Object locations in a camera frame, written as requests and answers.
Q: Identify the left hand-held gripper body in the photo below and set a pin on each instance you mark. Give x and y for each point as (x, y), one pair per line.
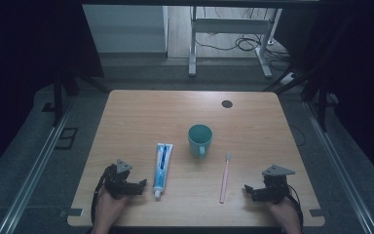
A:
(117, 182)

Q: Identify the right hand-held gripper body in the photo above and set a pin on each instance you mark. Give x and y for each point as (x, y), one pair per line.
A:
(275, 187)

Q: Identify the white and blue toothpaste tube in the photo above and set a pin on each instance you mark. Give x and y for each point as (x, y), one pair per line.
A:
(162, 169)

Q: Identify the pink toothbrush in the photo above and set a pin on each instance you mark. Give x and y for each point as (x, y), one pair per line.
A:
(224, 182)

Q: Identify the teal cup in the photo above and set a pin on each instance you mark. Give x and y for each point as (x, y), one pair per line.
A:
(200, 139)

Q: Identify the person's left hand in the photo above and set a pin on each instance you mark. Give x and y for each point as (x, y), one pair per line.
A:
(108, 208)

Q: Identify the person's right hand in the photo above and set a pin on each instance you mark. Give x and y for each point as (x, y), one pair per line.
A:
(284, 213)

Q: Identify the dark round table grommet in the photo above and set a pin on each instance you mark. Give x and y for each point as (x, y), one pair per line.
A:
(227, 104)

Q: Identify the black metal stand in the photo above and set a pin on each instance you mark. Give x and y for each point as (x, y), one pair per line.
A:
(57, 97)
(321, 104)

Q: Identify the white power strip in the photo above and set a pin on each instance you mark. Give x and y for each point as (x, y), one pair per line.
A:
(288, 79)

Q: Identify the dark curtain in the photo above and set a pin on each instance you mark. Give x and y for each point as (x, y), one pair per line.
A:
(19, 65)
(360, 65)

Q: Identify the grey floor rail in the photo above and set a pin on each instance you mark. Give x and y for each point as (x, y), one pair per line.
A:
(336, 169)
(35, 169)

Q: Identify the white desk frame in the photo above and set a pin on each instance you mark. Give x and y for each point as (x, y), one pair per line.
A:
(230, 25)

